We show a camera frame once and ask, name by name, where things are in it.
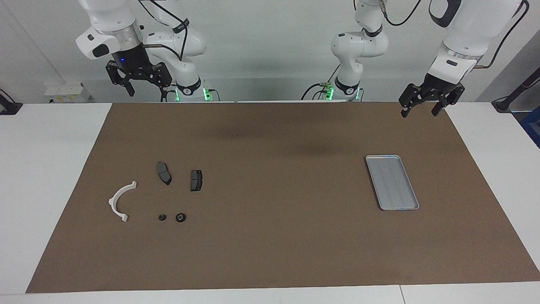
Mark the blue box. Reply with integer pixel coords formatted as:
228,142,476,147
520,106,540,148

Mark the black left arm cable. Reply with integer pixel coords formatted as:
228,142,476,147
380,0,530,69

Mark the dark grey elongated brake pad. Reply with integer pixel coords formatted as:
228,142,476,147
157,162,172,186

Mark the brown table mat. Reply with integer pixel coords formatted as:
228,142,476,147
26,101,540,293

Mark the white curved plastic bracket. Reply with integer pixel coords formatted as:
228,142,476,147
108,181,138,223

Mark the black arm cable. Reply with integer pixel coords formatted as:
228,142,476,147
380,0,530,69
138,0,189,60

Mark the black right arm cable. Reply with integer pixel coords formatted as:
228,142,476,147
138,0,189,60

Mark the silver metal tray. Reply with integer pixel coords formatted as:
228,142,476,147
365,155,420,211

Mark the black left base cable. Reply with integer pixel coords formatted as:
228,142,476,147
301,63,340,101

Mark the black table clamp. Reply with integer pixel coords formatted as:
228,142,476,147
0,89,23,115

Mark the white power strip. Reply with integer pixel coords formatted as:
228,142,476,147
44,82,91,103

